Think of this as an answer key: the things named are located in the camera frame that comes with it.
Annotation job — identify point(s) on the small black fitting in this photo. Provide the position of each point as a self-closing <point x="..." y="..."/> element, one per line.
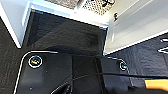
<point x="108" y="2"/>

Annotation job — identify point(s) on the white wardrobe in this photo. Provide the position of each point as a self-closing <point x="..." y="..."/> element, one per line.
<point x="66" y="15"/>

